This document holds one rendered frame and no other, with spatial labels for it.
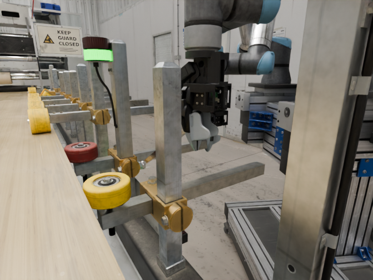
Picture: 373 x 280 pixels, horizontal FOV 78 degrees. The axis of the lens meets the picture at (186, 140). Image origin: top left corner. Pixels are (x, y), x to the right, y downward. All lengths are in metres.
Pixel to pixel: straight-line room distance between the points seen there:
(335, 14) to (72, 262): 0.31
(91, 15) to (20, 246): 9.77
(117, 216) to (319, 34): 0.40
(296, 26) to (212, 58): 2.99
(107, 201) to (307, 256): 0.29
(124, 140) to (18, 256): 0.39
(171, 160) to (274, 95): 0.97
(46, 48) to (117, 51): 2.54
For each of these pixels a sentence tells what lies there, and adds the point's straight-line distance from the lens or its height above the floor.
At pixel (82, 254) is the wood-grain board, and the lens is 0.30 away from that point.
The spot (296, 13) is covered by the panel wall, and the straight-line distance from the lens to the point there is 3.46.
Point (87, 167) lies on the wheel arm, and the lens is 0.68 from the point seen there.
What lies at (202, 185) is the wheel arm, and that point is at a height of 0.85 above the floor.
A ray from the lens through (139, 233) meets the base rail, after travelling 0.65.
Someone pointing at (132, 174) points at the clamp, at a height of 0.83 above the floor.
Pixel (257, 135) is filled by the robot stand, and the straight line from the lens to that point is 1.31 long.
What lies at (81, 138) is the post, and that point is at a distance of 1.39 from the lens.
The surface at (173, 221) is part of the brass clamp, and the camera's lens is 0.43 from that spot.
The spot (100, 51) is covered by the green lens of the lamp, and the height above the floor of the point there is 1.14.
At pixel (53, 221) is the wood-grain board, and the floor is 0.90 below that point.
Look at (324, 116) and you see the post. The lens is 0.20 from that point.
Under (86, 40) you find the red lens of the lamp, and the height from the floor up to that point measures 1.16.
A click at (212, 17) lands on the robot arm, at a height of 1.19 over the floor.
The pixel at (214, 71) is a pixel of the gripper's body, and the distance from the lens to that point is 0.47.
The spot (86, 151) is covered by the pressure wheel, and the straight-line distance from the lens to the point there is 0.64.
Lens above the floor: 1.09
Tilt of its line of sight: 16 degrees down
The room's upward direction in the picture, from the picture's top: straight up
